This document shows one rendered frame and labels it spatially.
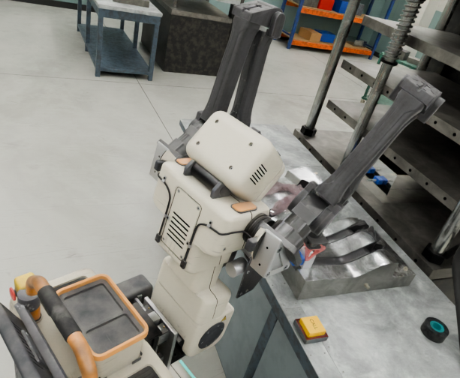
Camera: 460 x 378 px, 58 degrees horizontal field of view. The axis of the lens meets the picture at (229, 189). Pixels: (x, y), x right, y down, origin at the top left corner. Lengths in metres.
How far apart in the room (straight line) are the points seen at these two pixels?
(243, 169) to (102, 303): 0.51
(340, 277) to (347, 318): 0.13
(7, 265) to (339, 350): 1.83
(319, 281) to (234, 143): 0.63
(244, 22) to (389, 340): 1.07
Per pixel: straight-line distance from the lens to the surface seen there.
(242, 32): 1.19
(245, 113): 1.33
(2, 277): 2.52
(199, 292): 1.21
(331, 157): 2.53
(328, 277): 1.46
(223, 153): 1.00
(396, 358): 1.47
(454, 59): 2.10
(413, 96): 1.03
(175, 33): 5.66
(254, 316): 1.72
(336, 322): 1.45
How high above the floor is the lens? 1.78
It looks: 31 degrees down
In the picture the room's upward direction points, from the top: 15 degrees clockwise
